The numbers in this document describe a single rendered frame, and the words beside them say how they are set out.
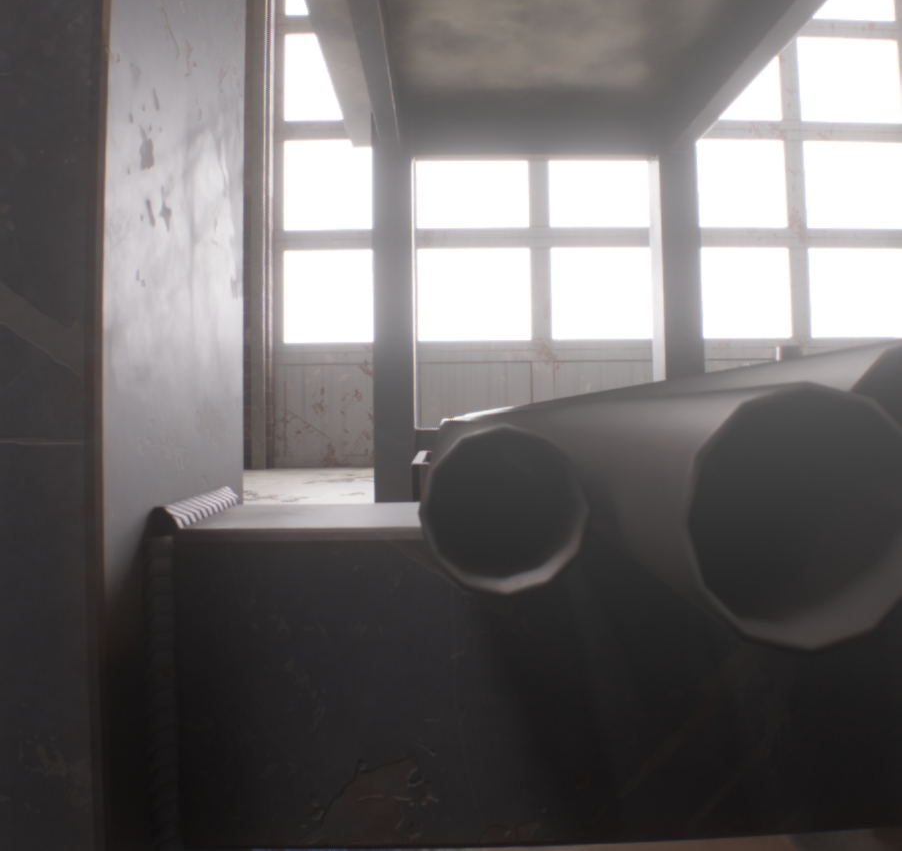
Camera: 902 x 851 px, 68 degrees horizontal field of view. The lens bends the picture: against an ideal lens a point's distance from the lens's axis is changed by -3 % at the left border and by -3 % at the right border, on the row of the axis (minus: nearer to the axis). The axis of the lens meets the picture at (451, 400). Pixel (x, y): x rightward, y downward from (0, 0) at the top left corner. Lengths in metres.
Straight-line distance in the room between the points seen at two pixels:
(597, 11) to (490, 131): 0.39
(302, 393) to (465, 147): 2.18
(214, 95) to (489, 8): 0.98
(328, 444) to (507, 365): 0.96
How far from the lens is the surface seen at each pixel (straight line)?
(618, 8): 1.18
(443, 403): 3.36
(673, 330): 1.41
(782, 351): 0.67
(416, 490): 0.93
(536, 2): 1.14
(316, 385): 3.42
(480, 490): 0.17
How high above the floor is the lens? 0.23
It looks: 2 degrees up
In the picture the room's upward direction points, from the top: 1 degrees counter-clockwise
